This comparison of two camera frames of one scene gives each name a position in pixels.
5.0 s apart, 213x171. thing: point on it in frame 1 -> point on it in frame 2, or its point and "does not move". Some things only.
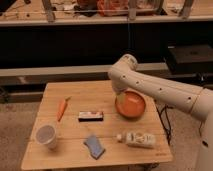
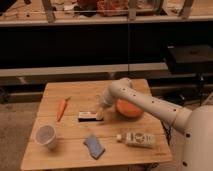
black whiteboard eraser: (90, 116) does not move
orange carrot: (62, 108) does not move
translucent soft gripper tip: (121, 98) -> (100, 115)
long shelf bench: (69, 12) does not move
